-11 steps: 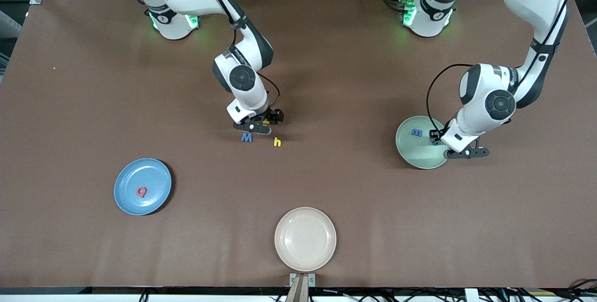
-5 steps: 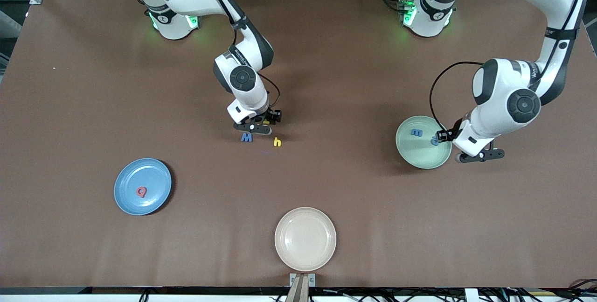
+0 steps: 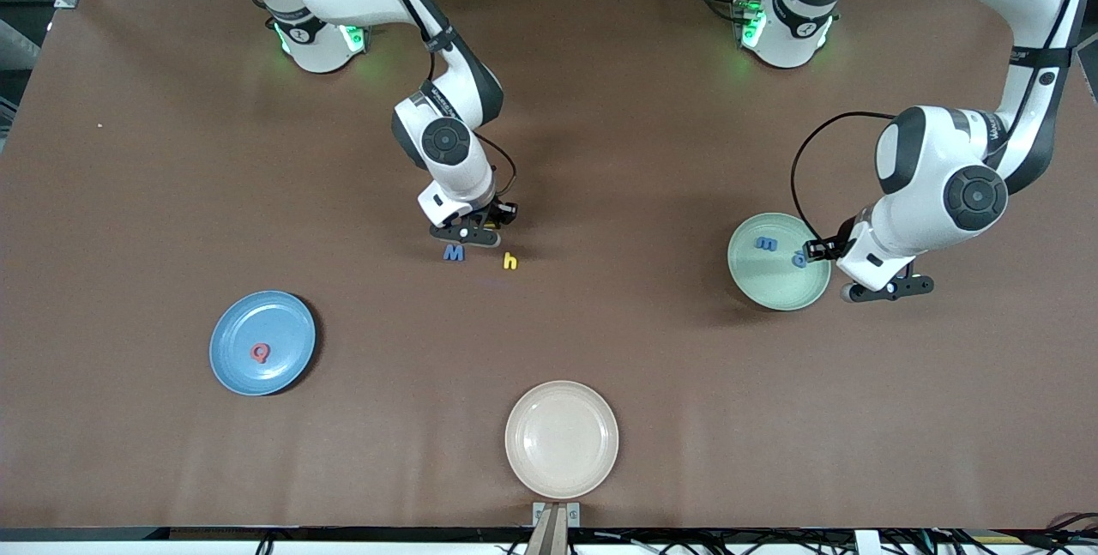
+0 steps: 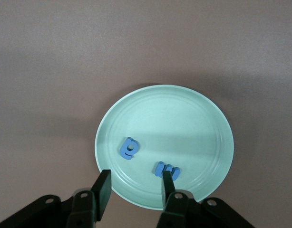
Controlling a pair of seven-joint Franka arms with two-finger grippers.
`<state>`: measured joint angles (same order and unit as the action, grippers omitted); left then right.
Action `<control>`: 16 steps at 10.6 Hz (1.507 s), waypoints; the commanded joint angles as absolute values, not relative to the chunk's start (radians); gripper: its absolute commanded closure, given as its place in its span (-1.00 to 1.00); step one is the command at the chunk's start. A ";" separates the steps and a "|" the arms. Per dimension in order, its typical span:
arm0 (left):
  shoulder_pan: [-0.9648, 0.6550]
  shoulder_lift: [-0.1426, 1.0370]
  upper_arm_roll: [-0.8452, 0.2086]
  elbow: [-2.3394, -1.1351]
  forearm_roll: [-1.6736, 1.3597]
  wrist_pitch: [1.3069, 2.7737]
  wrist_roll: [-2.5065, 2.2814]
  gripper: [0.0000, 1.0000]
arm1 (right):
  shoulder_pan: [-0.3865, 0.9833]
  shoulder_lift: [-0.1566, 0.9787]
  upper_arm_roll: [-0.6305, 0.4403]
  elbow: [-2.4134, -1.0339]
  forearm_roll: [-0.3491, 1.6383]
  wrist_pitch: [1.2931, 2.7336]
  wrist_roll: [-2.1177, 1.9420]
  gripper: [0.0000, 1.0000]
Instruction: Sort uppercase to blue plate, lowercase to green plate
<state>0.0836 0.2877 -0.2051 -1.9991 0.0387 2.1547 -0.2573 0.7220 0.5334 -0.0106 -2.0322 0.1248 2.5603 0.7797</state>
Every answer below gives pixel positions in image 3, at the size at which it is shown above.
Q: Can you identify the green plate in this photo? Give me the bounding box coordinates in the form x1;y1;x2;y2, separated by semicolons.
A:
727;212;833;312

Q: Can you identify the blue plate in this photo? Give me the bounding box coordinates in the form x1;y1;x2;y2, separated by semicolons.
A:
208;290;317;397

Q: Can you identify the beige plate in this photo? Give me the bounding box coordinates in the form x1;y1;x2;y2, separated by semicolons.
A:
504;380;620;501

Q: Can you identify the brown table cover mat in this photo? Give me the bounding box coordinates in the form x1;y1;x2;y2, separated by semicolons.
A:
0;0;1098;530

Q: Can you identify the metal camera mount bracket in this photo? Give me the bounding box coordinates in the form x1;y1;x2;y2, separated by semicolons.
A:
532;501;582;555

